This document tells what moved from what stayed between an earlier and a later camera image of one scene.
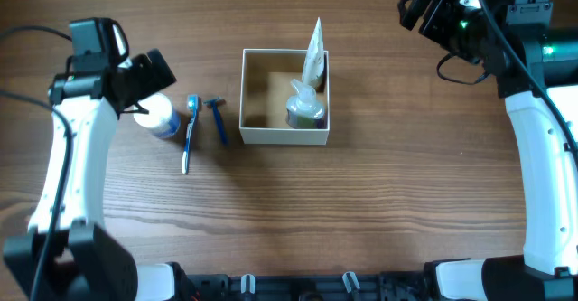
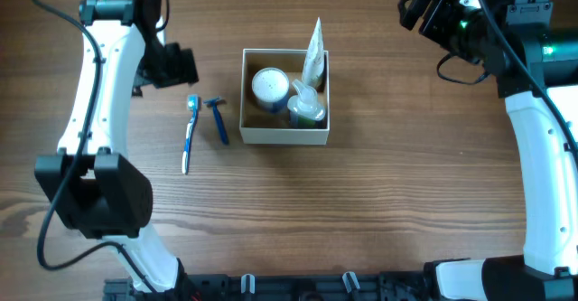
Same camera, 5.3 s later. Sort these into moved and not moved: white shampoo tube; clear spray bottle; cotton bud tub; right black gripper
Moved: cotton bud tub
Not moved: white shampoo tube; clear spray bottle; right black gripper
